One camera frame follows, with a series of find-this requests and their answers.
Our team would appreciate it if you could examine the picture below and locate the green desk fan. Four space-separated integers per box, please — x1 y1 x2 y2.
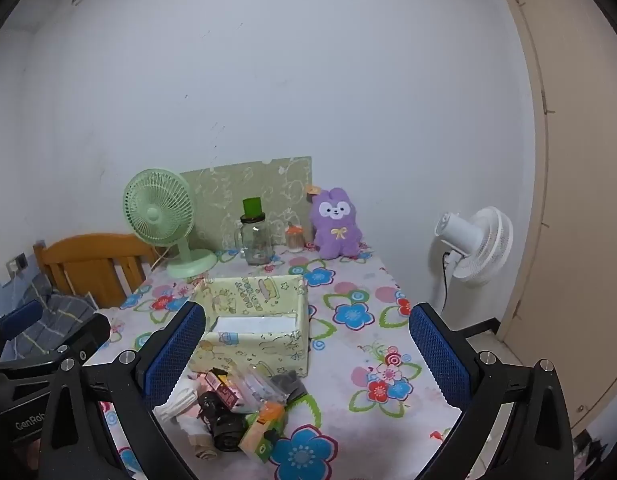
122 169 218 280

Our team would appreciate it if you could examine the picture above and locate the black sock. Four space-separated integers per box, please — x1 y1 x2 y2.
197 391 249 452

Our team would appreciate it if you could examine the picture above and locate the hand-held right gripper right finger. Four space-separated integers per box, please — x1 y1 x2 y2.
410 302 574 480

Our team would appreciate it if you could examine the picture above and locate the white standing fan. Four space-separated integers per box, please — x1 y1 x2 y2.
427 206 514 311

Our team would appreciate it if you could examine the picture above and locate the green printed board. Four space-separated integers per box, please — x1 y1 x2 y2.
180 156 313 251

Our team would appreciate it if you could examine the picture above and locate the wooden chair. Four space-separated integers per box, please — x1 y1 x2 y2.
32 232 162 310

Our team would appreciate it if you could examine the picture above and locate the black fan cable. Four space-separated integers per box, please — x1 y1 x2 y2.
441 250 452 311

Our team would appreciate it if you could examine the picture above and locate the purple plush bunny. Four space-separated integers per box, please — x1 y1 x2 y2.
307 186 364 261

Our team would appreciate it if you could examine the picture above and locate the beige sock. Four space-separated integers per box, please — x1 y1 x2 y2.
181 412 219 461

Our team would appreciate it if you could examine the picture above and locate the glass jar with green lid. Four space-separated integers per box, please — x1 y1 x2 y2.
233 197 275 266

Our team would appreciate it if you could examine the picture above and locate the floral tablecloth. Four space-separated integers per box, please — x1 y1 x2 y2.
91 242 469 480

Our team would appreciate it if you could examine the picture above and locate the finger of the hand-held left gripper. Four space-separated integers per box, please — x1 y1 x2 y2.
0 300 43 361
63 312 112 363

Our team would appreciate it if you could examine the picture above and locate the printed fabric storage box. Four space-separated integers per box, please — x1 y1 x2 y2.
191 275 309 378

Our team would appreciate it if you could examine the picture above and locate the pink packet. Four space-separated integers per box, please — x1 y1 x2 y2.
203 367 242 411

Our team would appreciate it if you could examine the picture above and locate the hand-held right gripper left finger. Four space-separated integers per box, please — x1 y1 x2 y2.
38 301 206 480

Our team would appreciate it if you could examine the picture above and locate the beige door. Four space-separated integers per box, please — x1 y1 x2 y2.
491 0 617 433

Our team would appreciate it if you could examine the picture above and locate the clear plastic bag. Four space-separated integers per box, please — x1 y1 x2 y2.
228 362 294 411

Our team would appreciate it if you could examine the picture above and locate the small printed carton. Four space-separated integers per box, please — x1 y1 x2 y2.
237 402 286 462

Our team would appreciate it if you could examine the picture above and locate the white sock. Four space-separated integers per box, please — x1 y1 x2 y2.
153 370 202 421

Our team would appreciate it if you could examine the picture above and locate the grey plaid cloth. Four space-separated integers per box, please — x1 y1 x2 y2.
0 272 96 361

